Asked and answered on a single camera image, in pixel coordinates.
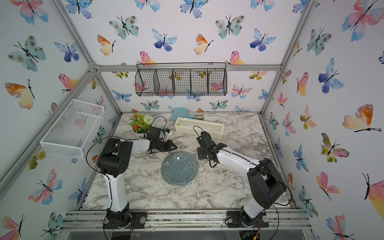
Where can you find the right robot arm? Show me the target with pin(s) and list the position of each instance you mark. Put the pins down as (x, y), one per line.
(265, 181)

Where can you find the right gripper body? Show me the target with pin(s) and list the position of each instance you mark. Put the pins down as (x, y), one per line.
(202, 154)

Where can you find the white mesh wall basket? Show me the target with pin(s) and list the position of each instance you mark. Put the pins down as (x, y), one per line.
(73, 130)

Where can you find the black wire wall basket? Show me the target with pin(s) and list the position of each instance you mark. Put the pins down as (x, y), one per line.
(181, 79)

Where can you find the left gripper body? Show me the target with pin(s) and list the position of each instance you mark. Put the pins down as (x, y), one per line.
(162, 146)

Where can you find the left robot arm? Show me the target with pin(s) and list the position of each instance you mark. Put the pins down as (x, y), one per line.
(114, 161)

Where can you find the clear plastic wrap sheet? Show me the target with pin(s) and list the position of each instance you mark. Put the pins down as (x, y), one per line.
(180, 168)

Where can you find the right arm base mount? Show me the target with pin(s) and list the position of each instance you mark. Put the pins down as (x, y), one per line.
(239, 219)

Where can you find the aluminium front rail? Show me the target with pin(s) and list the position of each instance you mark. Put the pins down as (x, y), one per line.
(182, 220)

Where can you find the white green striped cloth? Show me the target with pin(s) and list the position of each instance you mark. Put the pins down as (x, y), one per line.
(198, 117)

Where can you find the cream plastic wrap dispenser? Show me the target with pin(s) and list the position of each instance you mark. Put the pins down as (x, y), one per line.
(194, 127)

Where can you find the teal ceramic plate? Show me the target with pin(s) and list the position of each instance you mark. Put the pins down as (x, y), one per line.
(180, 168)

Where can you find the potted plant white pot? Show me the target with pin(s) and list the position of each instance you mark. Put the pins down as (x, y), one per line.
(141, 124)

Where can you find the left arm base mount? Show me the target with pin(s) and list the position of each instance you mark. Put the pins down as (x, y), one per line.
(125, 219)

